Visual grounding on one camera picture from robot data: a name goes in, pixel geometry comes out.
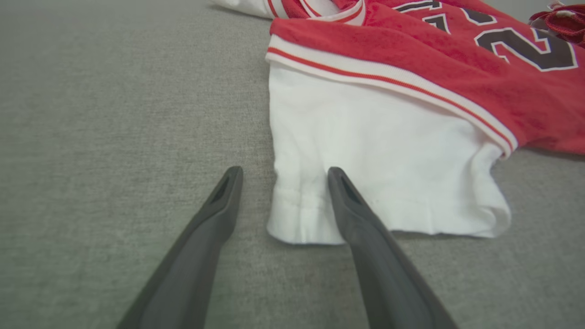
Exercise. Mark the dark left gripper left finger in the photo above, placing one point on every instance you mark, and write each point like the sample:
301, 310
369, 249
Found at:
192, 269

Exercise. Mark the red jersey with white sleeves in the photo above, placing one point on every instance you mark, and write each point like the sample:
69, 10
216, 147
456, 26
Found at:
388, 151

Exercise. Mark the red shorts with white stripes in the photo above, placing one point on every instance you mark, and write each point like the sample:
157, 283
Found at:
564, 23

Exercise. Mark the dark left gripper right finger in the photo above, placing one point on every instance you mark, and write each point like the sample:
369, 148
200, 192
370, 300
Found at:
384, 274

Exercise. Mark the grey fabric sofa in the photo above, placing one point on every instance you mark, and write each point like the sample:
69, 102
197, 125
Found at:
114, 114

